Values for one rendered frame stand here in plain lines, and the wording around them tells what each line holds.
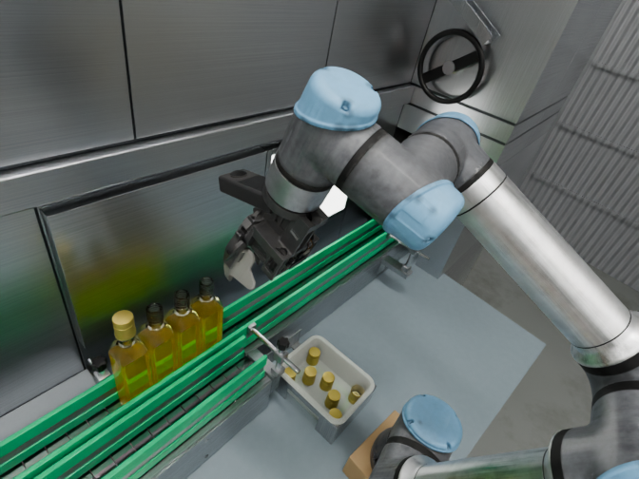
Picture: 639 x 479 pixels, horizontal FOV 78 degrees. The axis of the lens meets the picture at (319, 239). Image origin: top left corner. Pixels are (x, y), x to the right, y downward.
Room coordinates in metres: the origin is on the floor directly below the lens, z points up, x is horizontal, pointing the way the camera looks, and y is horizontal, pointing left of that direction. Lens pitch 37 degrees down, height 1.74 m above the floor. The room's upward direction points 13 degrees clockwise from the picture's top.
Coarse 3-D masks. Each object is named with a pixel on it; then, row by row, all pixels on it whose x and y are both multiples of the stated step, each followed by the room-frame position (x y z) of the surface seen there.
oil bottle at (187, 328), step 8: (168, 312) 0.51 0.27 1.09; (192, 312) 0.52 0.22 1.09; (168, 320) 0.50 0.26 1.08; (176, 320) 0.49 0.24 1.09; (184, 320) 0.50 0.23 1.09; (192, 320) 0.51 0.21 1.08; (200, 320) 0.52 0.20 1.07; (176, 328) 0.49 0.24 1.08; (184, 328) 0.49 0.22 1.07; (192, 328) 0.51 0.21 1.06; (200, 328) 0.52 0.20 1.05; (184, 336) 0.49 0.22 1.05; (192, 336) 0.50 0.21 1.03; (200, 336) 0.52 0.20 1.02; (184, 344) 0.49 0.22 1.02; (192, 344) 0.50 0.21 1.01; (200, 344) 0.52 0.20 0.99; (184, 352) 0.49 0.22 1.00; (192, 352) 0.50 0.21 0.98; (200, 352) 0.52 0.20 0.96; (184, 360) 0.49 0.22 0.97
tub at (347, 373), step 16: (320, 336) 0.74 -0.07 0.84; (304, 352) 0.70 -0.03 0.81; (320, 352) 0.72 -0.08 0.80; (336, 352) 0.70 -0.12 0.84; (304, 368) 0.67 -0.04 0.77; (320, 368) 0.69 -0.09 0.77; (336, 368) 0.69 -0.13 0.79; (352, 368) 0.67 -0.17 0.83; (336, 384) 0.65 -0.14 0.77; (352, 384) 0.65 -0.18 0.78; (368, 384) 0.63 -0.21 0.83; (320, 400) 0.59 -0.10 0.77
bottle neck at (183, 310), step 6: (174, 294) 0.51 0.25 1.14; (180, 294) 0.52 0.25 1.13; (186, 294) 0.52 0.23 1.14; (174, 300) 0.51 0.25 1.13; (180, 300) 0.50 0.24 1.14; (186, 300) 0.51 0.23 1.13; (180, 306) 0.50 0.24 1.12; (186, 306) 0.51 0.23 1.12; (180, 312) 0.50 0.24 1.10; (186, 312) 0.51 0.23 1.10
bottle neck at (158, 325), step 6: (150, 306) 0.47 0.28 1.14; (156, 306) 0.48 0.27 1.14; (162, 306) 0.48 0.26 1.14; (150, 312) 0.46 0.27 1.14; (156, 312) 0.46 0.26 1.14; (162, 312) 0.47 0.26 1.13; (150, 318) 0.46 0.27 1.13; (156, 318) 0.46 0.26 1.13; (162, 318) 0.47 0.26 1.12; (150, 324) 0.46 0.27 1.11; (156, 324) 0.46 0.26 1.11; (162, 324) 0.47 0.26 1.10; (156, 330) 0.46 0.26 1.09
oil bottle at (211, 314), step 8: (216, 296) 0.58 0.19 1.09; (192, 304) 0.55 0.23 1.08; (200, 304) 0.55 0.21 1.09; (208, 304) 0.55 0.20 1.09; (216, 304) 0.56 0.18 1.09; (200, 312) 0.54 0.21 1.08; (208, 312) 0.54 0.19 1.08; (216, 312) 0.55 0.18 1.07; (208, 320) 0.54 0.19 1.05; (216, 320) 0.56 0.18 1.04; (208, 328) 0.54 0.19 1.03; (216, 328) 0.56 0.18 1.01; (208, 336) 0.54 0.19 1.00; (216, 336) 0.56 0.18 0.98; (208, 344) 0.54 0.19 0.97
